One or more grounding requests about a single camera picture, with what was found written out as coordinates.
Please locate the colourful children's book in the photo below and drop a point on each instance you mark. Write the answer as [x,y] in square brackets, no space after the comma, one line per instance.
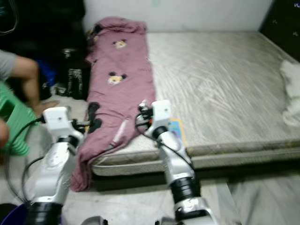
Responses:
[177,129]

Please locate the white pillow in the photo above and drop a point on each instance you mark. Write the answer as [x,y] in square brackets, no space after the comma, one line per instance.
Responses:
[291,93]

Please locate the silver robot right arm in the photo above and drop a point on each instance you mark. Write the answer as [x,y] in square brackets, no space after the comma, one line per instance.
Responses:
[178,159]

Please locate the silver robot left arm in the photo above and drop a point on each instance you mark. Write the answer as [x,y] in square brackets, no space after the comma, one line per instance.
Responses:
[51,173]

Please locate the mauve cartoon print blanket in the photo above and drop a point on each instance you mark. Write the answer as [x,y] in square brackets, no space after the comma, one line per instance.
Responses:
[117,93]

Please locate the black bag with white print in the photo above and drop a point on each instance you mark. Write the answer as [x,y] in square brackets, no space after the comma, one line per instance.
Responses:
[75,79]

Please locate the blue bag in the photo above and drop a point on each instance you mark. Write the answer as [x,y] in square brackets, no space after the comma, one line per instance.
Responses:
[49,74]

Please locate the green plastic stool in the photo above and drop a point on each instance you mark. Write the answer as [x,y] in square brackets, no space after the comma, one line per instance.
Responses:
[14,117]

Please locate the person in grey shorts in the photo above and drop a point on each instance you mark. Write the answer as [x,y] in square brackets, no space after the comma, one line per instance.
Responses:
[28,75]

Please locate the grey quilted mattress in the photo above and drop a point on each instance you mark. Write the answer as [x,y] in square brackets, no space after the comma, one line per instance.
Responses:
[215,84]

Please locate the grey robot left leg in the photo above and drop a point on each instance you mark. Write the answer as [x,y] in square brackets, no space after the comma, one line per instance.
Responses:
[97,221]

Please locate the grey robot leg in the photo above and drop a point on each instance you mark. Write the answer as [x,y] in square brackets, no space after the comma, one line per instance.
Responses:
[97,221]
[165,221]

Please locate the grey robot right leg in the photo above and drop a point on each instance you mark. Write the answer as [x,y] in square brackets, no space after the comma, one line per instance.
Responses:
[165,221]

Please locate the purple bucket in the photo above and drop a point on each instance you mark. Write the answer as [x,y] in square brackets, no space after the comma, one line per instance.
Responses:
[16,216]

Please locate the black tufted headboard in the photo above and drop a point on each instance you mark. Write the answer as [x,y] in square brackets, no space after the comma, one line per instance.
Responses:
[283,21]

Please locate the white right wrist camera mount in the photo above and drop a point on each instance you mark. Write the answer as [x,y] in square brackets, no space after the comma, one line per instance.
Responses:
[161,111]

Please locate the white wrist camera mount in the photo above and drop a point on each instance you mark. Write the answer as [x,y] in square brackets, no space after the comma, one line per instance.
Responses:
[161,111]
[57,119]

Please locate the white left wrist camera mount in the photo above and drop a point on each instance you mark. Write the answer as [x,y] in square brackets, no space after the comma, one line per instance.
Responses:
[57,119]

